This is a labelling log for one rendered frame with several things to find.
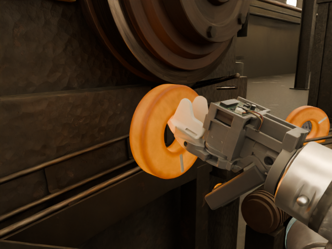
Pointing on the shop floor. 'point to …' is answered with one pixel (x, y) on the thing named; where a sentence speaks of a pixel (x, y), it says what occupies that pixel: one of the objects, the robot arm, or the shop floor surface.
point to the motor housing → (263, 221)
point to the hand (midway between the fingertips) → (171, 119)
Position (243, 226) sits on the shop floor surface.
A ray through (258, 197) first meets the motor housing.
